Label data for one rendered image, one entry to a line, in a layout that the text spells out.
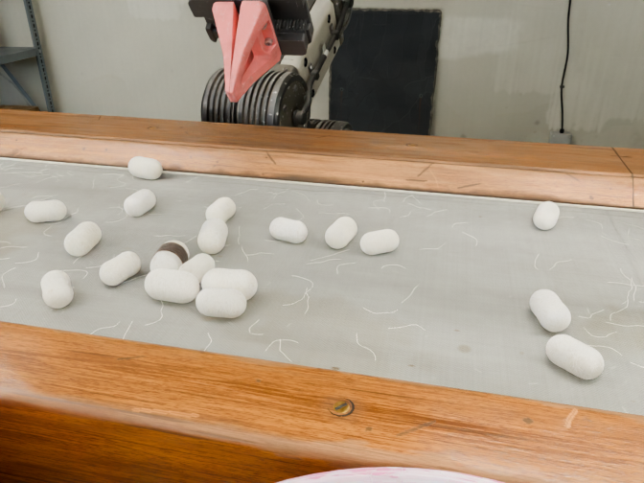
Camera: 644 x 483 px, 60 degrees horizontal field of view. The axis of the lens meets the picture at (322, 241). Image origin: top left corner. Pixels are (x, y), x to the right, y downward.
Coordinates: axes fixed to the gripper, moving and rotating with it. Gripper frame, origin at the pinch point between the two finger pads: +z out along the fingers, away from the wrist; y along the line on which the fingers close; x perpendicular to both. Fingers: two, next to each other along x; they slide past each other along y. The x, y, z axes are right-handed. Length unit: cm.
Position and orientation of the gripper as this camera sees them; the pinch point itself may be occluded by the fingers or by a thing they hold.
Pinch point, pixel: (233, 89)
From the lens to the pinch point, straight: 50.6
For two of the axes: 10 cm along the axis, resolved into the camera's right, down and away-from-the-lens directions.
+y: 9.7, 0.9, -2.0
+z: -1.6, 9.2, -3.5
